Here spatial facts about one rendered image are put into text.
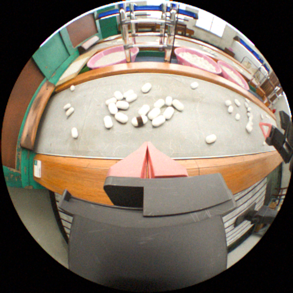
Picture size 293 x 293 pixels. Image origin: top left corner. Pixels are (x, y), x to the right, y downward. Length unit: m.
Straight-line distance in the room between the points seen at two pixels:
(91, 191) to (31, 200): 1.28
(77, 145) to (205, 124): 0.37
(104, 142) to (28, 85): 0.47
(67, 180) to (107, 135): 0.17
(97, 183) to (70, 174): 0.09
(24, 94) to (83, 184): 0.46
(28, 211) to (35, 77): 1.28
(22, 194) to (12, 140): 0.98
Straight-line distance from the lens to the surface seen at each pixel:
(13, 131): 0.50
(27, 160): 0.51
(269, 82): 5.19
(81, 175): 0.26
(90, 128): 0.30
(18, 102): 0.52
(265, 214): 0.56
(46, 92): 0.53
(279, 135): 0.39
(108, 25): 2.92
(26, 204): 1.45
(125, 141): 0.25
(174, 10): 0.40
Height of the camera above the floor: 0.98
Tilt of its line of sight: 76 degrees down
